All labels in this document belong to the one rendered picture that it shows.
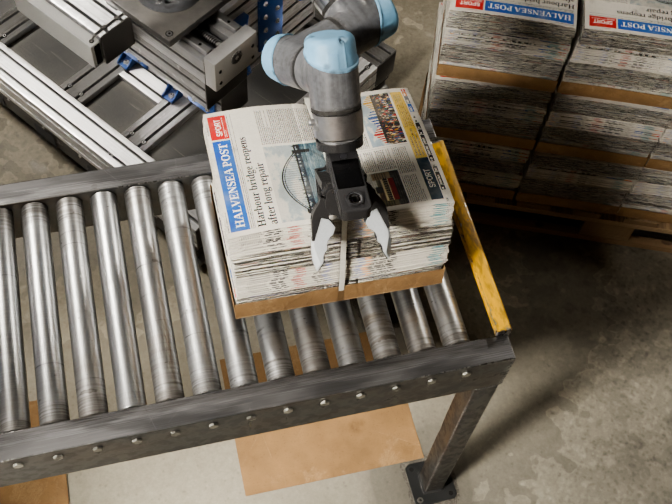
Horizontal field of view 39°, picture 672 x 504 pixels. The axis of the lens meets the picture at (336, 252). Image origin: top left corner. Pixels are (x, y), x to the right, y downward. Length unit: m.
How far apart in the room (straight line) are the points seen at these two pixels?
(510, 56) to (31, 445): 1.34
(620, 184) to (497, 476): 0.84
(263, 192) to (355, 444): 1.08
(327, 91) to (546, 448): 1.43
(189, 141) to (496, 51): 0.90
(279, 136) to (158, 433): 0.54
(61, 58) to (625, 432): 1.88
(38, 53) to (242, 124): 1.37
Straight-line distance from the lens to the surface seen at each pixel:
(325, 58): 1.35
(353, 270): 1.62
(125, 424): 1.64
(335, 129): 1.38
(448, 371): 1.69
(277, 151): 1.60
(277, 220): 1.49
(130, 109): 2.75
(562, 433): 2.58
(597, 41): 2.23
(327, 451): 2.46
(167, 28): 2.09
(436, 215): 1.56
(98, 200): 1.86
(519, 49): 2.24
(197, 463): 2.45
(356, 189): 1.37
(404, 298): 1.74
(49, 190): 1.89
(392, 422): 2.50
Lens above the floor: 2.33
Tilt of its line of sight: 59 degrees down
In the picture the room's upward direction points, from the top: 7 degrees clockwise
